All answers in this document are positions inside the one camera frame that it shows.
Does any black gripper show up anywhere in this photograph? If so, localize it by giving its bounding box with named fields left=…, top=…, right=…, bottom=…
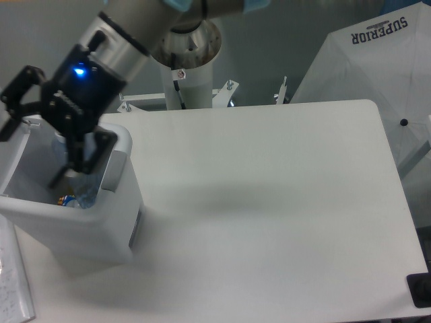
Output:
left=1, top=44, right=127, bottom=189

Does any clear plastic water bottle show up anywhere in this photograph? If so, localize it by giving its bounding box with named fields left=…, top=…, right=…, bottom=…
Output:
left=51, top=132, right=103, bottom=209

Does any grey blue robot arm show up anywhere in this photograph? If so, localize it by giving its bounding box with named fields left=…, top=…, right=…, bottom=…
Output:
left=1, top=1, right=267, bottom=188

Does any white open trash can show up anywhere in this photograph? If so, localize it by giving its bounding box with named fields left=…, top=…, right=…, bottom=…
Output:
left=1, top=116, right=144, bottom=263

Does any blue yellow snack packet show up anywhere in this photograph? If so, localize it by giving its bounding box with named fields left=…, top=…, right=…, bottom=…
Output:
left=57, top=194, right=77, bottom=207

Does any white umbrella with lettering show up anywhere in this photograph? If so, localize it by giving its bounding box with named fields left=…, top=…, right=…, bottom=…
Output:
left=292, top=2, right=430, bottom=178

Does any black device at edge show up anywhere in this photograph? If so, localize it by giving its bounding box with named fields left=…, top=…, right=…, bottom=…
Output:
left=406, top=273, right=430, bottom=308

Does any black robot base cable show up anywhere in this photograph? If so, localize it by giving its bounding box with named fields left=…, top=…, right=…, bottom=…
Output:
left=170, top=52, right=187, bottom=110

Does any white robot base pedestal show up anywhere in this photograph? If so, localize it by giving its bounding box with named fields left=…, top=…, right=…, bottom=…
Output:
left=152, top=20, right=222, bottom=94

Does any white metal mounting bracket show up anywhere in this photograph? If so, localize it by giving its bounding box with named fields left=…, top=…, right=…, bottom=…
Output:
left=116, top=76, right=289, bottom=113

